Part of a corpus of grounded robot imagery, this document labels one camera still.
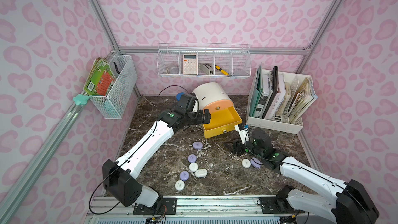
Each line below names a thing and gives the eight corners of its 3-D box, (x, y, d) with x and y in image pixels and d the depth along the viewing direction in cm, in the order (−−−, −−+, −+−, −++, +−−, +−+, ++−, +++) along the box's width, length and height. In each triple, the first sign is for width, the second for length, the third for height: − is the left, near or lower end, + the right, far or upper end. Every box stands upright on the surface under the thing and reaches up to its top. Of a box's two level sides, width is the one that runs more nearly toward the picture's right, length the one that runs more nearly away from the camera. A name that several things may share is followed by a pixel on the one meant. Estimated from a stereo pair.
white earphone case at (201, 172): (195, 177, 84) (194, 175, 82) (195, 170, 86) (195, 168, 84) (207, 177, 84) (207, 175, 82) (207, 170, 86) (207, 168, 84)
